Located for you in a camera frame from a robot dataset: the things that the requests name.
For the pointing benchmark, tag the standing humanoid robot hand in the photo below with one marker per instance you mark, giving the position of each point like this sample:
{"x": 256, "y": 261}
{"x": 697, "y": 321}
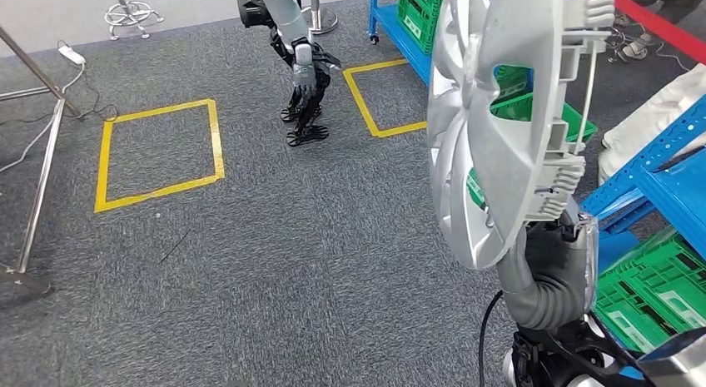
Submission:
{"x": 304, "y": 78}

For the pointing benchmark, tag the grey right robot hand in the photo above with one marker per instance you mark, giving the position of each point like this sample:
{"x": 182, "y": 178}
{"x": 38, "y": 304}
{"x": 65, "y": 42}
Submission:
{"x": 568, "y": 258}

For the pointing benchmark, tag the silver wheel cover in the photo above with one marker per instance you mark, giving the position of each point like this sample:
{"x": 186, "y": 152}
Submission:
{"x": 513, "y": 42}

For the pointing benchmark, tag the standing humanoid robot arm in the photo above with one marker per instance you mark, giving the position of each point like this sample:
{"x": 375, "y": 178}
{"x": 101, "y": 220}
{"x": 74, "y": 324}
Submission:
{"x": 284, "y": 15}

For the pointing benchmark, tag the blue steel shelf rack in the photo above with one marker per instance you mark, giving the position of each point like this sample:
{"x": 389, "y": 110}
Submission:
{"x": 678, "y": 186}
{"x": 397, "y": 37}

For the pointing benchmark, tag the steel workbench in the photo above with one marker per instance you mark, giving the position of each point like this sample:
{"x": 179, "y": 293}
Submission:
{"x": 41, "y": 175}

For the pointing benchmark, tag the standing humanoid robot body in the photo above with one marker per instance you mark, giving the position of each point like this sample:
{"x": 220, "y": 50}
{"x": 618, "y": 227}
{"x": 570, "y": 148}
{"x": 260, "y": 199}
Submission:
{"x": 303, "y": 109}

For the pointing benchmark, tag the yellow floor tape square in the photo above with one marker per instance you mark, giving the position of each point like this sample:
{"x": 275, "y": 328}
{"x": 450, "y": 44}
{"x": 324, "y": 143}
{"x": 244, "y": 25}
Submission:
{"x": 102, "y": 169}
{"x": 361, "y": 106}

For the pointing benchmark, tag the green open plastic crate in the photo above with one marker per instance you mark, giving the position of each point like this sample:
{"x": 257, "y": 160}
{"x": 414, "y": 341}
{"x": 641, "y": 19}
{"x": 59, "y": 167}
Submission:
{"x": 573, "y": 125}

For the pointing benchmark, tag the person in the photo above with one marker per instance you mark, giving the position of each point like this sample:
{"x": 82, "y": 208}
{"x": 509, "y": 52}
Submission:
{"x": 634, "y": 48}
{"x": 651, "y": 120}

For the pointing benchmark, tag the chrome stool base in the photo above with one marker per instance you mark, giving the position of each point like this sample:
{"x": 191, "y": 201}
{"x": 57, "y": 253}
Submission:
{"x": 616, "y": 42}
{"x": 129, "y": 12}

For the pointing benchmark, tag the thin black floor strip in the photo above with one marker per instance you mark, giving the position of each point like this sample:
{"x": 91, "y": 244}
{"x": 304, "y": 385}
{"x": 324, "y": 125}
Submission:
{"x": 175, "y": 245}

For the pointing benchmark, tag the white power strip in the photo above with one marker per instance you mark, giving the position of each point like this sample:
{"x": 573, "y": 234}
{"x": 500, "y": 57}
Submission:
{"x": 72, "y": 55}

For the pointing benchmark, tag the red barrier belt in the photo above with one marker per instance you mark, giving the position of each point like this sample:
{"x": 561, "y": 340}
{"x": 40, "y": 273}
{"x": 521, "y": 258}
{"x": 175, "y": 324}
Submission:
{"x": 656, "y": 23}

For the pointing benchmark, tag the chrome barrier post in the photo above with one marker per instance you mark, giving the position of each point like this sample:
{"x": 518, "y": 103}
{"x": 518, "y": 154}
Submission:
{"x": 320, "y": 18}

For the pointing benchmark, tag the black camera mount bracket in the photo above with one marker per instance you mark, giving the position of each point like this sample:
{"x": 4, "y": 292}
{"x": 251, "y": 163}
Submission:
{"x": 573, "y": 340}

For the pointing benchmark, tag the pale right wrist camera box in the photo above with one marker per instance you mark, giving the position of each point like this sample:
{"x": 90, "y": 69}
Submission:
{"x": 678, "y": 357}

